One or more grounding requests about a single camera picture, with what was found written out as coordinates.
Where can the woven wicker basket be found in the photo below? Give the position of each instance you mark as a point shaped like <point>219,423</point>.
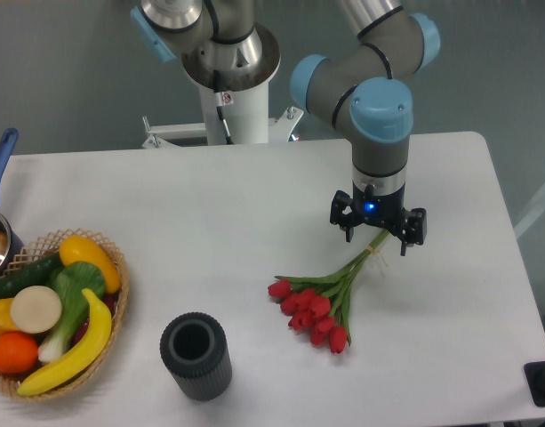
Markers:
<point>40,248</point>

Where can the orange plastic orange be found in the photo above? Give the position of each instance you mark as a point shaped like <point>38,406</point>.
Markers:
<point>18,353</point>

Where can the green plastic bok choy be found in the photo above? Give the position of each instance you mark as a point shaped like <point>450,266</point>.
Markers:
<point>68,283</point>

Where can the black device at edge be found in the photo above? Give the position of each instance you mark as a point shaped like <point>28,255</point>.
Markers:
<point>535,376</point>

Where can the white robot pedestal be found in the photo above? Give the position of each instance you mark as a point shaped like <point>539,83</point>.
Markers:
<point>230,118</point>

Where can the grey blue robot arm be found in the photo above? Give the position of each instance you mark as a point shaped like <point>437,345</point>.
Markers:
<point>363,97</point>

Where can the dark grey ribbed vase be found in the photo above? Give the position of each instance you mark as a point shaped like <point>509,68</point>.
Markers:
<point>194,349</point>

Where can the yellow plastic lemon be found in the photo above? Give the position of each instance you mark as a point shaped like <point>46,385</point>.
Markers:
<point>77,248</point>

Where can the red tulip bouquet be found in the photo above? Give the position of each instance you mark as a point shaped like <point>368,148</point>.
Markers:
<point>321,305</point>

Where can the white frame at right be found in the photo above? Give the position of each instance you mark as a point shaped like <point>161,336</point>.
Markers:
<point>531,213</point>

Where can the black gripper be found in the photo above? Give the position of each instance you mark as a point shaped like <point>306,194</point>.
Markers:
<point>386,212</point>

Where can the yellow plastic banana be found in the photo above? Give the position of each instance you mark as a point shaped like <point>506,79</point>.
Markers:
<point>79,357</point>

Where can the red plastic fruit in basket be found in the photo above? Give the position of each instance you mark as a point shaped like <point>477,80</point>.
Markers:
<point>110,301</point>

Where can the green plastic cucumber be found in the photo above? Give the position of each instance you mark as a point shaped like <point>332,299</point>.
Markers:
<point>33,274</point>

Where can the beige round mushroom cap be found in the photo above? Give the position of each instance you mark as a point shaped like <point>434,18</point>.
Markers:
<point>36,309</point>

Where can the yellow plastic bell pepper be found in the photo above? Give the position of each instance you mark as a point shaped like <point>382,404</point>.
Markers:
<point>6,323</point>

